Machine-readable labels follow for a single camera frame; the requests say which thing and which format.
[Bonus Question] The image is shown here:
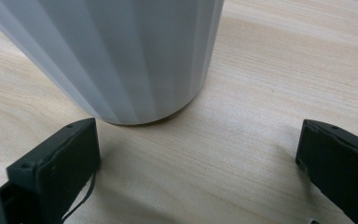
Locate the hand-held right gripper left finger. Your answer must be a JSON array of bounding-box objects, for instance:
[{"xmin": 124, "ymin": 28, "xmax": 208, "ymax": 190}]
[{"xmin": 0, "ymin": 117, "xmax": 102, "ymax": 224}]

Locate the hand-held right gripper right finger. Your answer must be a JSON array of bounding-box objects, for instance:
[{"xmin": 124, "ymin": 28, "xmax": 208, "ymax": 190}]
[{"xmin": 295, "ymin": 119, "xmax": 358, "ymax": 224}]

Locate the white ribbed vase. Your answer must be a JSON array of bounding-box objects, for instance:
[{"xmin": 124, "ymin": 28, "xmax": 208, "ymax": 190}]
[{"xmin": 0, "ymin": 0, "xmax": 226, "ymax": 126}]

